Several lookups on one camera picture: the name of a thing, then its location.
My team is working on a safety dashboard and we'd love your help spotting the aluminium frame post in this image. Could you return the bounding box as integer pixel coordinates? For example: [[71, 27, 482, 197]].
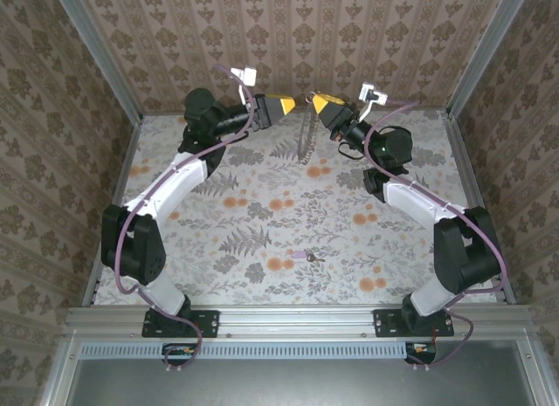
[[445, 0, 533, 119], [51, 0, 145, 121]]

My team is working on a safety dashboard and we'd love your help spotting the black connector box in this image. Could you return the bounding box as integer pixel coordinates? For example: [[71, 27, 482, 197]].
[[162, 342, 198, 367], [404, 341, 438, 366]]

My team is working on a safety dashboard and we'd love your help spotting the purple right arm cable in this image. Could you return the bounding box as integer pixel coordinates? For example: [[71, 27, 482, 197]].
[[364, 99, 508, 375]]

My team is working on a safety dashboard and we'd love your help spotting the thin black right gripper cable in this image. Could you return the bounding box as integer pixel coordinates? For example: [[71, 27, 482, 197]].
[[336, 138, 366, 162]]

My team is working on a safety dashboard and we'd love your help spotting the aluminium table side rail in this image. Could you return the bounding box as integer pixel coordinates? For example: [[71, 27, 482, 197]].
[[81, 115, 144, 306], [439, 110, 517, 305]]

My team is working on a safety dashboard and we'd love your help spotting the aluminium front rail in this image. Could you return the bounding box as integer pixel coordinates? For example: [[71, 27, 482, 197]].
[[65, 305, 536, 338]]

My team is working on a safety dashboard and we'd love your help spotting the steel band with key rings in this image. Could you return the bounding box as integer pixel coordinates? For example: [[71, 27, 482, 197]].
[[298, 90, 323, 165]]

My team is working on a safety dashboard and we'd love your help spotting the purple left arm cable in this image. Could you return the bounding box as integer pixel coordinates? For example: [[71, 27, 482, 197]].
[[114, 63, 257, 375]]

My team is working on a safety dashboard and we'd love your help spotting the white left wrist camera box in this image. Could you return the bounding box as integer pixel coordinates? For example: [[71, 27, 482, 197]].
[[230, 65, 259, 102]]

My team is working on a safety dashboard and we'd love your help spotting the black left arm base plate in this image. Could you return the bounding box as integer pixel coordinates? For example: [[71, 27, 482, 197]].
[[141, 308, 220, 339]]

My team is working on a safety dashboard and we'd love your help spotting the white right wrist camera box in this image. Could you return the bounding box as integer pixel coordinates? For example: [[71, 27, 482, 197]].
[[357, 83, 389, 119]]

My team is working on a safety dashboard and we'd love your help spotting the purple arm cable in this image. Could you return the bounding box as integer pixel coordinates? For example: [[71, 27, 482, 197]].
[[114, 63, 257, 375], [364, 99, 508, 375]]

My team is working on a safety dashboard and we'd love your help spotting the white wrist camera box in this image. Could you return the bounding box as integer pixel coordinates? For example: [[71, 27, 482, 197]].
[[230, 65, 259, 102], [357, 83, 389, 119]]

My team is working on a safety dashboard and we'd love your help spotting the grey slotted cable duct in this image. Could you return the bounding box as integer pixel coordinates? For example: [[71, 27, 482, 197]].
[[80, 341, 414, 361]]

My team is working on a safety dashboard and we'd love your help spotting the grey metal sheet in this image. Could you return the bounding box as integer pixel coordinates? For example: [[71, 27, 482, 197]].
[[65, 357, 539, 406]]

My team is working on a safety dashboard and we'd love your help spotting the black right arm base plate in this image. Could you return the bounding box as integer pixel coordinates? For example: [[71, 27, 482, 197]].
[[373, 308, 455, 339]]

